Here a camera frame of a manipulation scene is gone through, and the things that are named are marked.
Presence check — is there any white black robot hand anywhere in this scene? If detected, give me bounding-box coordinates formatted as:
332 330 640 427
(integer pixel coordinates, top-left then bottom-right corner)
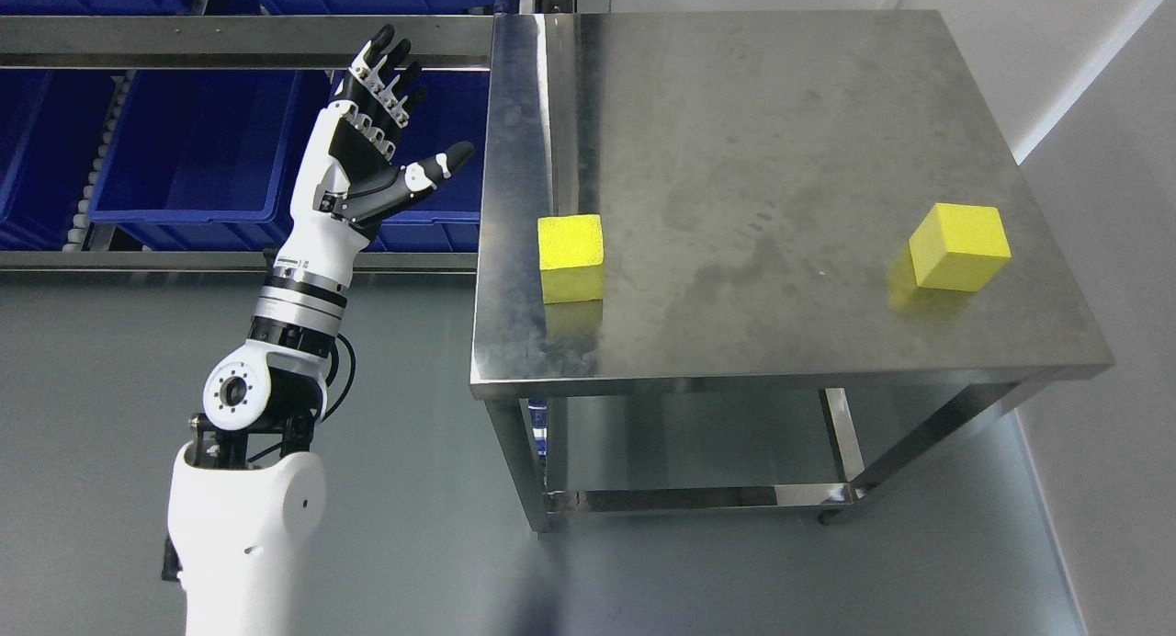
288 24 476 252

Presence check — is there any yellow foam block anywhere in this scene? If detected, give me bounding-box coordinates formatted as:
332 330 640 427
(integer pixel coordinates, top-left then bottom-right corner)
537 214 604 304
908 203 1013 293

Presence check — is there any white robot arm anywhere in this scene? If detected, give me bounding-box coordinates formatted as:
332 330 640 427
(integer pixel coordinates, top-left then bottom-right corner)
161 25 475 635

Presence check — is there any metal shelf rack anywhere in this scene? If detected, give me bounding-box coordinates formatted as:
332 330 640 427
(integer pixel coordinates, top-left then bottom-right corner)
0 0 589 274

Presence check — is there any stainless steel table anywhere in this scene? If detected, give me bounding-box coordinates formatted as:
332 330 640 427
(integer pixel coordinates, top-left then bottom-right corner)
469 9 1114 533

